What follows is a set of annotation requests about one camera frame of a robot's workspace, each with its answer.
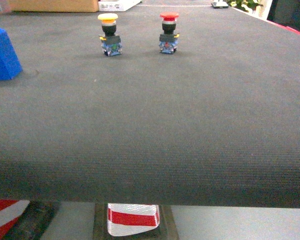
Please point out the blue plastic block part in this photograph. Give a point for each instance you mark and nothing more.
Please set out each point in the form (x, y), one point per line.
(10, 65)

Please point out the red mushroom push button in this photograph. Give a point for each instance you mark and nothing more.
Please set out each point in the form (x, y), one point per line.
(168, 40)

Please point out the yellow mushroom push button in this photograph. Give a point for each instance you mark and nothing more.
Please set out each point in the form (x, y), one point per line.
(110, 42)

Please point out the cardboard box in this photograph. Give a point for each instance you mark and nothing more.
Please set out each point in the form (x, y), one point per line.
(59, 6)

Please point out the potted green plant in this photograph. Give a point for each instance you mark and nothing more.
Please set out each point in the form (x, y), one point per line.
(244, 5)

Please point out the red white striped left marker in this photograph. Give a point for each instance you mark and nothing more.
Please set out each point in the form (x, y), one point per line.
(10, 211)

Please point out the red conveyor side frame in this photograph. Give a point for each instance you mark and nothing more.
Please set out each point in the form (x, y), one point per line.
(284, 27)

